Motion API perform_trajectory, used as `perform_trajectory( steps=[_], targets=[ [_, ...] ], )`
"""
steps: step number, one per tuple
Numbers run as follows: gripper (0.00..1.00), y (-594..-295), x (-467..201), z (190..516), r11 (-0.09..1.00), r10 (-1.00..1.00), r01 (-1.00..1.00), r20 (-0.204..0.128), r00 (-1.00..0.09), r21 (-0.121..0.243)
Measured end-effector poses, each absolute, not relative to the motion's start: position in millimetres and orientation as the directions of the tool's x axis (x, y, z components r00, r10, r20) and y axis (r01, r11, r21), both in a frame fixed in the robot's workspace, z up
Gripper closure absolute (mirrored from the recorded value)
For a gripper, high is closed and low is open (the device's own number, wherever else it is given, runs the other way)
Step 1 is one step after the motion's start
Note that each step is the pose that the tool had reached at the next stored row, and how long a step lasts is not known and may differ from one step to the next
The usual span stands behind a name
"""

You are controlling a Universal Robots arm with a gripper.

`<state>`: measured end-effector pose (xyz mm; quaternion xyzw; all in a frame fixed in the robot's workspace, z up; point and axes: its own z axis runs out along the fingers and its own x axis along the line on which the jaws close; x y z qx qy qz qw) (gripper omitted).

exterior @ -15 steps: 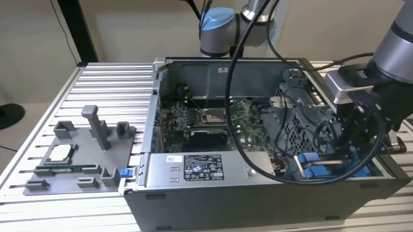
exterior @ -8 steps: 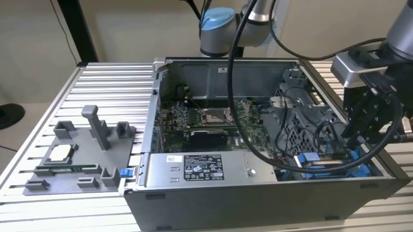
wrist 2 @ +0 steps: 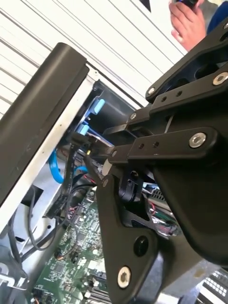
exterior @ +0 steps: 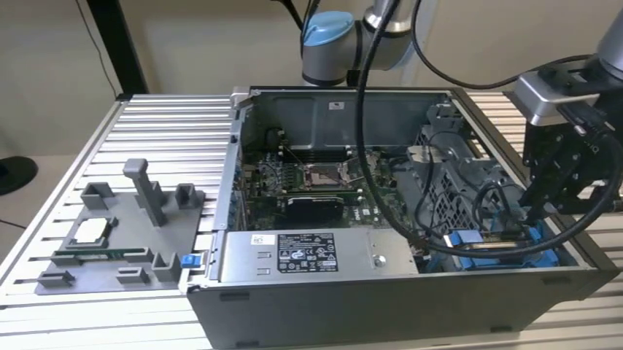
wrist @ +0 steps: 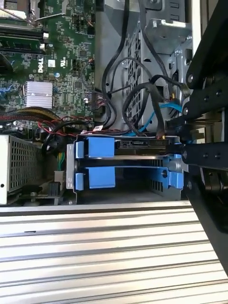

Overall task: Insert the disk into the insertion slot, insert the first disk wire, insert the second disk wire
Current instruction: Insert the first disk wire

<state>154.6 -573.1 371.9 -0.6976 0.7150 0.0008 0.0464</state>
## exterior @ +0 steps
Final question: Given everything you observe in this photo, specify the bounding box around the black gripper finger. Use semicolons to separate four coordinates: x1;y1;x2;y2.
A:
542;152;610;217
516;140;568;225

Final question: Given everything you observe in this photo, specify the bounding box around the black disk wire with connector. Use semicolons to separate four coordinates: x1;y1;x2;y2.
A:
477;180;530;241

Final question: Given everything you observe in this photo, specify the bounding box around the hard disk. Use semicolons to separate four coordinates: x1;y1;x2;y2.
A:
445;222;561;271

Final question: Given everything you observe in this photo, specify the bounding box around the grey metal disk bay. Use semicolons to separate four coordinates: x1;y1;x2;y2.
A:
390;104;530;241

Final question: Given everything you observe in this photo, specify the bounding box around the CPU socket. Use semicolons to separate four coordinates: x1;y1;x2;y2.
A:
301;163;352;190

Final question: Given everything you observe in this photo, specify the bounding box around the green motherboard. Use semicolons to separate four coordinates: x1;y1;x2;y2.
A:
241;145;414;231

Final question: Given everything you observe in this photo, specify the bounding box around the black graphics card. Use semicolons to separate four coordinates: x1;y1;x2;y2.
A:
284;195;344;222

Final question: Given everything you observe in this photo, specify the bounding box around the silver power supply unit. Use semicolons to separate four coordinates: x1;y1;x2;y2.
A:
217;228;418;284

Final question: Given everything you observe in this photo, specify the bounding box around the black open PC case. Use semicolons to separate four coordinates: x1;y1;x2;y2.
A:
178;85;620;350

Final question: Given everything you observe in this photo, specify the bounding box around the grey parts rack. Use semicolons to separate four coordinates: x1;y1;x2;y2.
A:
34;158;208;295

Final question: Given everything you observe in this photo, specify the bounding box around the green RAM stick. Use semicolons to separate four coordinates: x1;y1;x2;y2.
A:
53;247;149;259

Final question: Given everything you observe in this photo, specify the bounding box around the silver CPU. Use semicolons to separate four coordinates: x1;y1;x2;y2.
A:
70;218;112;244

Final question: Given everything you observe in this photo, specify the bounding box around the black round stand base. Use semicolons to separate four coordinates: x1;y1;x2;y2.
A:
0;155;38;196

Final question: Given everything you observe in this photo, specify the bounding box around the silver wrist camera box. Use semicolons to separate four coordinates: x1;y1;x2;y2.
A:
512;69;602;127

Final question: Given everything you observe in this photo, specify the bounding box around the black wire in case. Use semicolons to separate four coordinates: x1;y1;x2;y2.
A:
412;131;469;238

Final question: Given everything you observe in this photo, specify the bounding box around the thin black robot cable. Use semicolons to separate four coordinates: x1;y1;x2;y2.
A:
410;0;524;90

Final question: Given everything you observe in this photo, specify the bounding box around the black upright post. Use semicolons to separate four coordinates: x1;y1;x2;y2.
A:
85;0;149;96

